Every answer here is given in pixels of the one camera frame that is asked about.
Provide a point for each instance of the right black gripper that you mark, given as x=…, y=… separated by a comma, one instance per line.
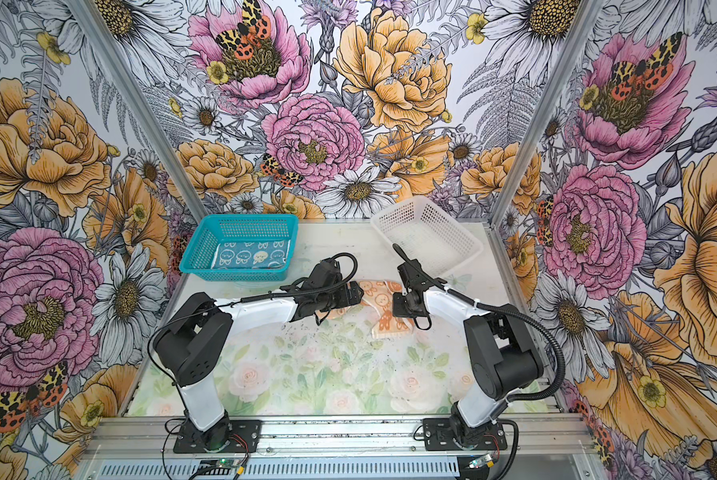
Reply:
x=397, y=310

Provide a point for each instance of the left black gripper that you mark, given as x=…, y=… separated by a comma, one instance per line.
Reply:
x=342, y=302

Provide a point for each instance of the orange patterned towel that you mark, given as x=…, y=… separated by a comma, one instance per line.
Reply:
x=376, y=308

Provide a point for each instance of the blue patterned towel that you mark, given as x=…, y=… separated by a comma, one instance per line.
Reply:
x=252, y=255

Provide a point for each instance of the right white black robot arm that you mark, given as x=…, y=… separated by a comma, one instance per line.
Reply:
x=502, y=354

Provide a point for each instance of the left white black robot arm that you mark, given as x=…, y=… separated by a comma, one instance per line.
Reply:
x=189, y=345

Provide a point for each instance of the white plastic basket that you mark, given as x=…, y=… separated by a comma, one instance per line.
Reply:
x=425, y=232

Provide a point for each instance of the teal plastic basket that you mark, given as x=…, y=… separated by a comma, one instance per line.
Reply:
x=220, y=228

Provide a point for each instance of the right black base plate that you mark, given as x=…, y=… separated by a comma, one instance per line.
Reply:
x=453, y=434

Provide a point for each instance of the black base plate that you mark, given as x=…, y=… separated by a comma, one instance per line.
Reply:
x=453, y=434
x=228, y=436

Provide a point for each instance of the white vented cable duct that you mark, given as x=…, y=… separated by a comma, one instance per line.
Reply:
x=435, y=467

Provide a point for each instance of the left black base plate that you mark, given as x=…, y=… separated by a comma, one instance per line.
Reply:
x=228, y=436

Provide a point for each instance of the aluminium front rail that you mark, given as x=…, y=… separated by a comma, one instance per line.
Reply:
x=550, y=433

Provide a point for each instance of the right aluminium frame post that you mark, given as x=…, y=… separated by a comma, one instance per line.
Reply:
x=573, y=48

